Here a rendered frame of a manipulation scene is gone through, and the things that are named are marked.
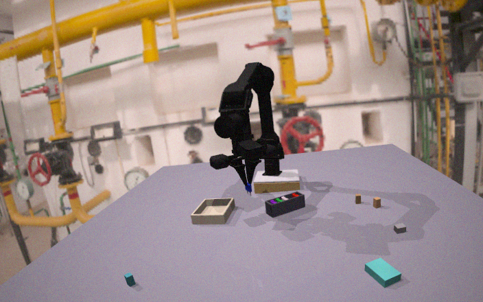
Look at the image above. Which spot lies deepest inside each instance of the small teal block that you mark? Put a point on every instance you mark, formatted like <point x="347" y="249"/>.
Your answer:
<point x="129" y="279"/>

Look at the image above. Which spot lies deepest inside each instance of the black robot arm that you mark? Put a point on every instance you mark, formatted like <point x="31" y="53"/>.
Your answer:
<point x="234" y="111"/>

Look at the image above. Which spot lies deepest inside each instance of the teal rectangular block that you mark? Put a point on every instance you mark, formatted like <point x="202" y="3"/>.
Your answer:
<point x="382" y="272"/>

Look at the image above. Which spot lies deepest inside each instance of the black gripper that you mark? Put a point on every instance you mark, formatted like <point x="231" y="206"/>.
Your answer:
<point x="222" y="161"/>

